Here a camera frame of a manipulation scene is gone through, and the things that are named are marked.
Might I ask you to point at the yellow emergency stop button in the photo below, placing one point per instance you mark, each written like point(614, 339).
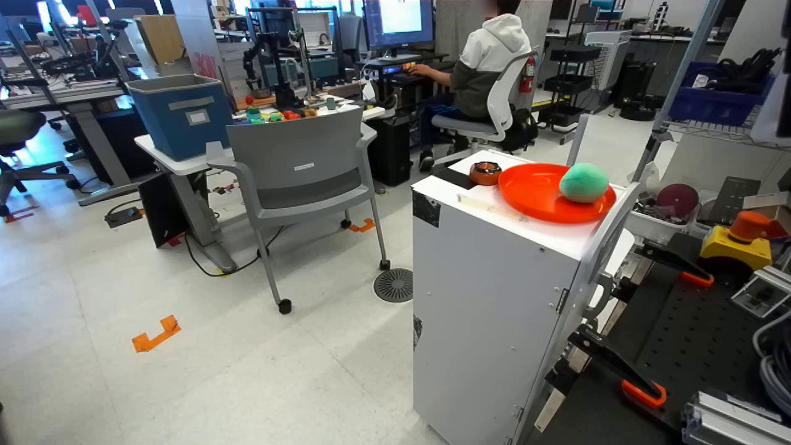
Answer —
point(747, 240)

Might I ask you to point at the green plush toy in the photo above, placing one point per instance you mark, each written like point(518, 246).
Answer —
point(583, 183)

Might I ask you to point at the orange plate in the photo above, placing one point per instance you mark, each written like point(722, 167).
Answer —
point(533, 189)

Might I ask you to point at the orange clamp far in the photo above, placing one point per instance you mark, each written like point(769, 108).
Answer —
point(685, 268)

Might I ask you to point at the small brown bowl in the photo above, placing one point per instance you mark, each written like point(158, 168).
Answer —
point(485, 171)

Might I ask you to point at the blue storage bin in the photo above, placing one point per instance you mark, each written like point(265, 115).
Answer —
point(182, 112)

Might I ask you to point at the aluminium extrusion rail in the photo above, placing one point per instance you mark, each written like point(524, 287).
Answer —
point(727, 422)

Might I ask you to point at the computer monitor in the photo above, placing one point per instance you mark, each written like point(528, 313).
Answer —
point(399, 23)

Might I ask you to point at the white toy kitchen cabinet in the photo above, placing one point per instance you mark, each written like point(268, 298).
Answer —
point(494, 298)

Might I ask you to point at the seated person white hoodie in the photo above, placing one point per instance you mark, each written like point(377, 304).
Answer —
point(485, 56)

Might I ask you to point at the white work table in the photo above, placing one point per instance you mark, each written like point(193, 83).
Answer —
point(177, 160)

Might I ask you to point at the orange clamp near cabinet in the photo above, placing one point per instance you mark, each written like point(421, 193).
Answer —
point(634, 385)

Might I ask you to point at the blue crate on shelf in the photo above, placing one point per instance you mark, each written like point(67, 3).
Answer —
point(716, 105)

